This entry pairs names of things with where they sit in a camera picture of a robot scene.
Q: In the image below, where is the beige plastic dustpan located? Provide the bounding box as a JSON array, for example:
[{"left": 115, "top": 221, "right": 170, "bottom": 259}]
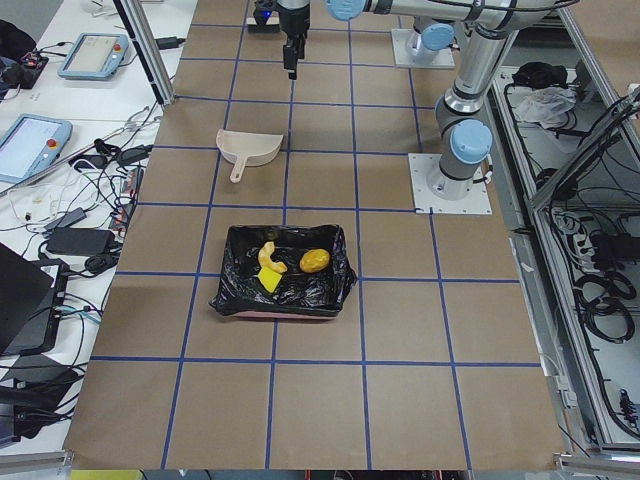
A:
[{"left": 216, "top": 129, "right": 284, "bottom": 183}]

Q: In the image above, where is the black laptop computer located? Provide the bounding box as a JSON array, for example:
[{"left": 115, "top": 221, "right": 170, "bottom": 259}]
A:
[{"left": 1, "top": 245, "right": 69, "bottom": 357}]

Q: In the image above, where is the black lined pink bin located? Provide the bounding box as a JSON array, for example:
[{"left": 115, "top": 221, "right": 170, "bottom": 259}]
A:
[{"left": 210, "top": 224, "right": 356, "bottom": 320}]

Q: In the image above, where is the beige hand brush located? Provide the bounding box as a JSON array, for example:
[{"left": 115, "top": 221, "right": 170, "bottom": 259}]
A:
[{"left": 246, "top": 16, "right": 280, "bottom": 34}]

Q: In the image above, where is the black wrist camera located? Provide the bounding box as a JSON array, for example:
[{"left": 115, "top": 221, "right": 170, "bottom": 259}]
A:
[{"left": 253, "top": 0, "right": 274, "bottom": 26}]

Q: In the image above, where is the yellow potato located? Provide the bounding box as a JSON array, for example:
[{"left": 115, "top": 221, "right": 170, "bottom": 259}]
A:
[{"left": 299, "top": 249, "right": 331, "bottom": 274}]

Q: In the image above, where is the lower blue teach pendant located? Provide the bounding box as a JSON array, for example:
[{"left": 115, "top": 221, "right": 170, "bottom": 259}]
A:
[{"left": 1, "top": 114, "right": 73, "bottom": 184}]

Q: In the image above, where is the yellow green sponge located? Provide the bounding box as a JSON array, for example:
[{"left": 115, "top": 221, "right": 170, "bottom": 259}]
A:
[{"left": 257, "top": 267, "right": 283, "bottom": 294}]

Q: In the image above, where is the black power adapter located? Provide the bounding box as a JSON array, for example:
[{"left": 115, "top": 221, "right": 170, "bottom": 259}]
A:
[{"left": 46, "top": 228, "right": 115, "bottom": 256}]

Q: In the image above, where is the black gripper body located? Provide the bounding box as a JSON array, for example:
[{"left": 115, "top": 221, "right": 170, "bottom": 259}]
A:
[{"left": 278, "top": 7, "right": 310, "bottom": 36}]

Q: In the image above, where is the blue teach pendant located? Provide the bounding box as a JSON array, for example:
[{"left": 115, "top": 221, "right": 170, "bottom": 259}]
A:
[
  {"left": 58, "top": 33, "right": 129, "bottom": 81},
  {"left": 1, "top": 114, "right": 73, "bottom": 184}
]

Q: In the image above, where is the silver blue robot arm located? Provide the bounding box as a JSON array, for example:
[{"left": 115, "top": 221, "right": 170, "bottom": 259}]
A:
[
  {"left": 325, "top": 1, "right": 571, "bottom": 186},
  {"left": 408, "top": 16, "right": 455, "bottom": 55}
]

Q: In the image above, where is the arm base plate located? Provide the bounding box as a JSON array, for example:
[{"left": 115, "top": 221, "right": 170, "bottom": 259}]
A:
[
  {"left": 391, "top": 29, "right": 455, "bottom": 70},
  {"left": 408, "top": 153, "right": 492, "bottom": 215}
]

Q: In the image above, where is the upper blue teach pendant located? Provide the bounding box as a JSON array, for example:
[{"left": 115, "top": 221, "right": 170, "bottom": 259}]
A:
[{"left": 58, "top": 33, "right": 129, "bottom": 81}]

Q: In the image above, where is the white crumpled cloth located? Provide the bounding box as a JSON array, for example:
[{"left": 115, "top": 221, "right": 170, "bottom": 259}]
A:
[{"left": 514, "top": 87, "right": 576, "bottom": 129}]

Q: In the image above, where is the pale yellow peel piece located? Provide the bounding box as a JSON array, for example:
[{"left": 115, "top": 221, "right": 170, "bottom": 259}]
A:
[{"left": 258, "top": 241, "right": 288, "bottom": 274}]

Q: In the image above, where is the aluminium frame post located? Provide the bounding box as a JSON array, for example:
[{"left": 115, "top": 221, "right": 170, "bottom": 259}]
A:
[{"left": 113, "top": 0, "right": 175, "bottom": 107}]

